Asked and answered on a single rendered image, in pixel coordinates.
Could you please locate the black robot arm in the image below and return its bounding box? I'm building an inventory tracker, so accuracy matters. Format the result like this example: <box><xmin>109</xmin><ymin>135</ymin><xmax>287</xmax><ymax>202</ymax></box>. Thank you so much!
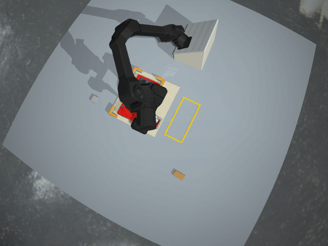
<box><xmin>109</xmin><ymin>19</ymin><xmax>192</xmax><ymax>131</ymax></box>

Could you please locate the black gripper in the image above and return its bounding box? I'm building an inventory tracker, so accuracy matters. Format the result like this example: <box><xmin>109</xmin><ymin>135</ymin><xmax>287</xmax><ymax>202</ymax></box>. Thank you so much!
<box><xmin>131</xmin><ymin>83</ymin><xmax>167</xmax><ymax>135</ymax></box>

